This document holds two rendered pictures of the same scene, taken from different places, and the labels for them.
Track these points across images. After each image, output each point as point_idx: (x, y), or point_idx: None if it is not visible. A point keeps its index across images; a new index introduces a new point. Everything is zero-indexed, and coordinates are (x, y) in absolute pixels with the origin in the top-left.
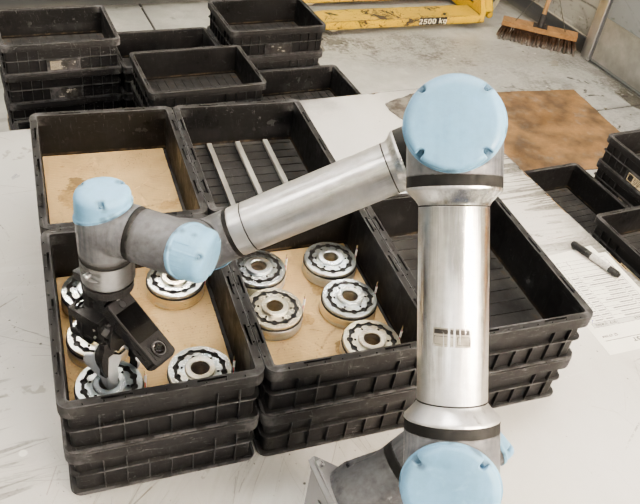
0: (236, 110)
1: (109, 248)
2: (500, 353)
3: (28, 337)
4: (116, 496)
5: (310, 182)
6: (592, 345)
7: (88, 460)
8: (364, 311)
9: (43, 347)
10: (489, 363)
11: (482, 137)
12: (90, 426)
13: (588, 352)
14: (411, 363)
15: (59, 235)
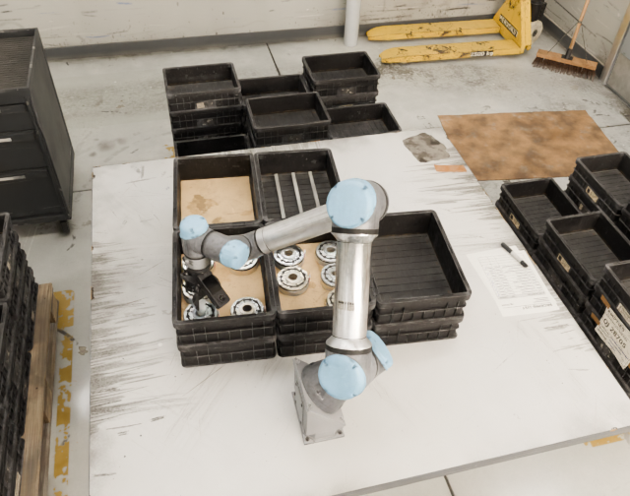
0: (291, 155)
1: (196, 250)
2: (414, 312)
3: (167, 283)
4: (203, 370)
5: (296, 219)
6: (493, 310)
7: (188, 350)
8: None
9: None
10: (409, 317)
11: (359, 213)
12: (188, 334)
13: (489, 314)
14: None
15: None
